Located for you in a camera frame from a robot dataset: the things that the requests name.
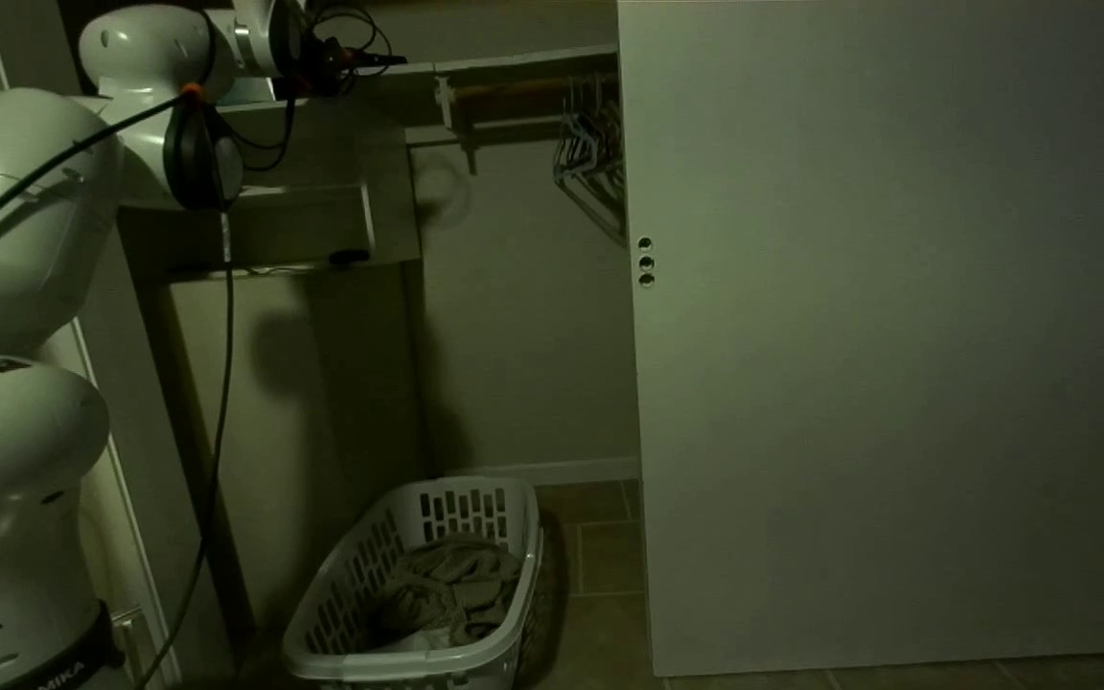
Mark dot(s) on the white closet sliding door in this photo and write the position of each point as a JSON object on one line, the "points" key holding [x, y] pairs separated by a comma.
{"points": [[869, 280]]}

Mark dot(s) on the white closet shelf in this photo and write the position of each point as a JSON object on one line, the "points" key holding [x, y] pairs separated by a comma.
{"points": [[487, 68]]}

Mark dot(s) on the clothes in basket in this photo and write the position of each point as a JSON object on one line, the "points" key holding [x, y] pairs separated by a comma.
{"points": [[459, 589]]}

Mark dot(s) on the wire clothes hangers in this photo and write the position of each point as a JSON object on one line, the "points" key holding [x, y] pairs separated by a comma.
{"points": [[586, 163]]}

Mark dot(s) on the wooden closet rail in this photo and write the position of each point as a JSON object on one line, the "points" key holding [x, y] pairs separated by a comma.
{"points": [[497, 130]]}

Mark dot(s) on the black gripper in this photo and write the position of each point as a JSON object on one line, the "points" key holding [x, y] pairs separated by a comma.
{"points": [[312, 63]]}

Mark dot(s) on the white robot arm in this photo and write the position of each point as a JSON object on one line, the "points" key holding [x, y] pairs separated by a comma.
{"points": [[143, 134]]}

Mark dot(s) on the white laundry basket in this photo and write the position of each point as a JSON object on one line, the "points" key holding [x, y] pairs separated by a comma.
{"points": [[327, 632]]}

